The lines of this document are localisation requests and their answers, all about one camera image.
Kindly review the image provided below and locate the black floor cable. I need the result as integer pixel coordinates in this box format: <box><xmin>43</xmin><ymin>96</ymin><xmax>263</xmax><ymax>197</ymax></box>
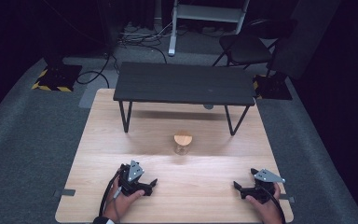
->
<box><xmin>76</xmin><ymin>51</ymin><xmax>121</xmax><ymax>90</ymax></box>

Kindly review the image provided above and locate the black folding chair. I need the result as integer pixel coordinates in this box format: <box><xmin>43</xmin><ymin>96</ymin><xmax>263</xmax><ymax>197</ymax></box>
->
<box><xmin>211</xmin><ymin>18</ymin><xmax>296</xmax><ymax>79</ymax></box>

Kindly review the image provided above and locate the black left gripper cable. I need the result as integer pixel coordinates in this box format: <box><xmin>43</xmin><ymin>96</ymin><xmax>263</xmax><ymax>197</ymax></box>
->
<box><xmin>98</xmin><ymin>168</ymin><xmax>124</xmax><ymax>218</ymax></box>

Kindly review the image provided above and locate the person's left hand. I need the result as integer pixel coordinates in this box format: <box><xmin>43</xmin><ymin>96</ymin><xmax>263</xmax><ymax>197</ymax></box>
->
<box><xmin>103</xmin><ymin>177</ymin><xmax>146</xmax><ymax>223</ymax></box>

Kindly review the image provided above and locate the white metal stand frame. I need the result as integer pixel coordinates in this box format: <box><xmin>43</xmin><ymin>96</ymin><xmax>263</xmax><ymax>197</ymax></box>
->
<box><xmin>167</xmin><ymin>0</ymin><xmax>252</xmax><ymax>58</ymax></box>

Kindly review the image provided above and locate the bundle of floor cables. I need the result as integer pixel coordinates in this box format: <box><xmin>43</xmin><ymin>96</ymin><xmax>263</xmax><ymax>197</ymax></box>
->
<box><xmin>117</xmin><ymin>20</ymin><xmax>173</xmax><ymax>65</ymax></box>

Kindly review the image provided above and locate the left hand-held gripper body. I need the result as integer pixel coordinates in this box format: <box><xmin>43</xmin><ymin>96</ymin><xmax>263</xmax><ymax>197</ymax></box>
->
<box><xmin>118</xmin><ymin>160</ymin><xmax>154</xmax><ymax>197</ymax></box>

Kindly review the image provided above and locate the grey tape strip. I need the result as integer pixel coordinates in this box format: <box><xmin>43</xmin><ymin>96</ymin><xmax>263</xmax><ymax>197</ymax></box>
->
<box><xmin>53</xmin><ymin>189</ymin><xmax>76</xmax><ymax>198</ymax></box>
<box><xmin>280</xmin><ymin>193</ymin><xmax>296</xmax><ymax>204</ymax></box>

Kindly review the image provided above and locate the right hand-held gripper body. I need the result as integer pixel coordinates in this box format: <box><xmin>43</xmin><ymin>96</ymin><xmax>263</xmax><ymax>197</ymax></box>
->
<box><xmin>240</xmin><ymin>168</ymin><xmax>286</xmax><ymax>205</ymax></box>

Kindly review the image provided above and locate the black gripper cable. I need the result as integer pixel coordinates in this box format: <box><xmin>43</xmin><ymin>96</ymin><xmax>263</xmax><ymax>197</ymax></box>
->
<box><xmin>98</xmin><ymin>168</ymin><xmax>124</xmax><ymax>218</ymax></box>
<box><xmin>261</xmin><ymin>186</ymin><xmax>287</xmax><ymax>224</ymax></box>

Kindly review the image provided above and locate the person's right hand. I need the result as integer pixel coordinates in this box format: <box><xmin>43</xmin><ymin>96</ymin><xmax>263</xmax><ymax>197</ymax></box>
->
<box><xmin>245</xmin><ymin>182</ymin><xmax>283</xmax><ymax>224</ymax></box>

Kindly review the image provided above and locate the black yellow striped base plate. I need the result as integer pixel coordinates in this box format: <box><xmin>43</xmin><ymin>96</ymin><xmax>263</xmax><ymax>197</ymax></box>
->
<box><xmin>252</xmin><ymin>72</ymin><xmax>294</xmax><ymax>102</ymax></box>
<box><xmin>31</xmin><ymin>63</ymin><xmax>84</xmax><ymax>93</ymax></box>

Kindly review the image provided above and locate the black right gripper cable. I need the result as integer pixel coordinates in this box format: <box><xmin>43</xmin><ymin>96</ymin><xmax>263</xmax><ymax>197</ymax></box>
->
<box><xmin>261</xmin><ymin>186</ymin><xmax>287</xmax><ymax>224</ymax></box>

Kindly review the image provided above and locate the black shelf with metal legs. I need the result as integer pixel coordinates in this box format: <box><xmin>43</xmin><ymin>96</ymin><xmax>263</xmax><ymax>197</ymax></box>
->
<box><xmin>112</xmin><ymin>61</ymin><xmax>257</xmax><ymax>137</ymax></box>

